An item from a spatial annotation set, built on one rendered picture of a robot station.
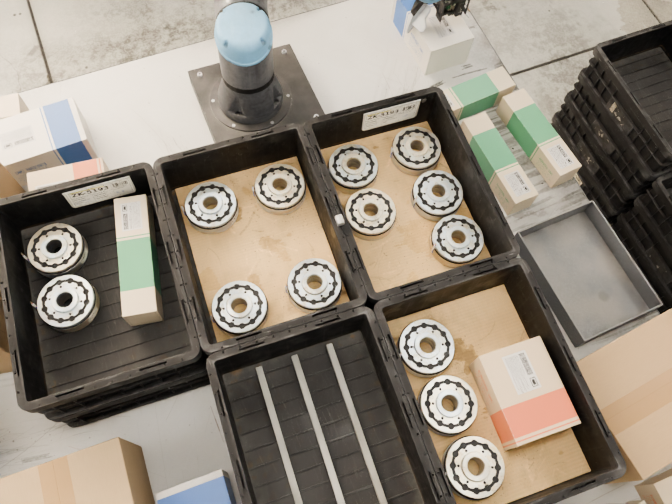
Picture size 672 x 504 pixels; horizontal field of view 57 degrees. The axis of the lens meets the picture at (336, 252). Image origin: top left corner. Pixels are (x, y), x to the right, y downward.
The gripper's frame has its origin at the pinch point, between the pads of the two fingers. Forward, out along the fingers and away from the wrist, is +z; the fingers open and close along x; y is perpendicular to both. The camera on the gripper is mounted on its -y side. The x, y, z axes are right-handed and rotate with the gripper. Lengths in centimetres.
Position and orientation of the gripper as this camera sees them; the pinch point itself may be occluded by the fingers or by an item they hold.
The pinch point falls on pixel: (432, 22)
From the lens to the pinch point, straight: 168.9
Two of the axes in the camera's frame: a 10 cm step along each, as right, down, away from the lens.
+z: -0.4, 3.9, 9.2
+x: 9.2, -3.5, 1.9
